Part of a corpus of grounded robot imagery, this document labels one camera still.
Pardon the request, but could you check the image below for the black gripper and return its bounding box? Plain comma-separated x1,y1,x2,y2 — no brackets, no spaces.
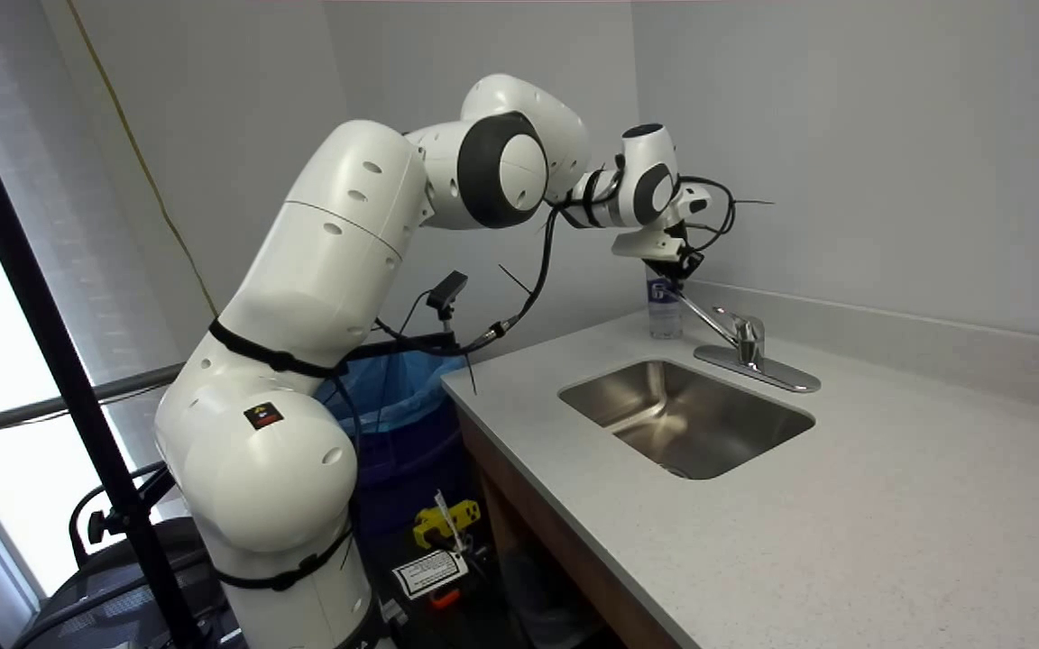
661,243,709,286

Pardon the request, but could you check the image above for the chrome tap spout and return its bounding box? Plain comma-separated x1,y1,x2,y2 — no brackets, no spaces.
661,286,744,349

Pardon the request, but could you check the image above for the chrome tap lever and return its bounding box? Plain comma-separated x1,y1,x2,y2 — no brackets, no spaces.
727,310,772,372

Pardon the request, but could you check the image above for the clear plastic water bottle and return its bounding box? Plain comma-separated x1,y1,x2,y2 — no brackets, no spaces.
641,265,685,342

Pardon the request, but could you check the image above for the stainless steel sink basin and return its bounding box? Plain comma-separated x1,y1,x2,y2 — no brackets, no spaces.
554,357,820,482

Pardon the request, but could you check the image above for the wooden counter cabinet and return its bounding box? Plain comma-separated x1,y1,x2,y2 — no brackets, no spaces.
456,408,677,649

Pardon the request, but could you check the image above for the blue trash bin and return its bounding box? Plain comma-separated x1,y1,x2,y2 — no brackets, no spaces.
309,340,492,571

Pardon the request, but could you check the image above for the yellow tool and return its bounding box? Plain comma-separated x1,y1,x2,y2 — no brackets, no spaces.
406,493,483,552

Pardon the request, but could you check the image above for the white labelled box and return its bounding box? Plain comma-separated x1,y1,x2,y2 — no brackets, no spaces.
391,545,475,604

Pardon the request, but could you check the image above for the black stand pole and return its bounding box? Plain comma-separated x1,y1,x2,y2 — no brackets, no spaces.
0,77,207,649

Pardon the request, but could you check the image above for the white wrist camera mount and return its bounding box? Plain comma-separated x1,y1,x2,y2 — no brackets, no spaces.
611,220,693,268

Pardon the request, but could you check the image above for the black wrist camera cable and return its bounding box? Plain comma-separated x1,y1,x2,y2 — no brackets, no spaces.
675,175,744,261

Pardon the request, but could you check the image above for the chrome tap base plate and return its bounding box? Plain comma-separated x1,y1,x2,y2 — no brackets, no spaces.
693,342,822,397

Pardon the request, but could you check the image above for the long black arm cable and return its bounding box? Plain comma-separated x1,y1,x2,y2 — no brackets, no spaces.
334,190,619,367

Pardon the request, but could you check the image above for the black cable connector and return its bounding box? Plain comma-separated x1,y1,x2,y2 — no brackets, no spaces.
421,268,473,324

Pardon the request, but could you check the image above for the black cart frame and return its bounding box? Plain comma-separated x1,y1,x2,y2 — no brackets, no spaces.
10,461,243,649

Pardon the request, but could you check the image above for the grey window rail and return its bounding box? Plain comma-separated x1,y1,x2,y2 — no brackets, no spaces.
0,362,189,449

